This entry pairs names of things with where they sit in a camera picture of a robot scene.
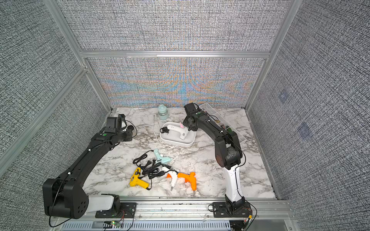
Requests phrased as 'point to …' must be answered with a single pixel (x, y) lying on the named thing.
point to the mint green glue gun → (160, 160)
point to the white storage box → (175, 134)
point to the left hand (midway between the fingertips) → (130, 131)
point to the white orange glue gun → (173, 175)
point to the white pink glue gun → (181, 130)
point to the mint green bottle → (162, 112)
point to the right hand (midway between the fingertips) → (186, 120)
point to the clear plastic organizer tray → (207, 108)
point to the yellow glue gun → (135, 180)
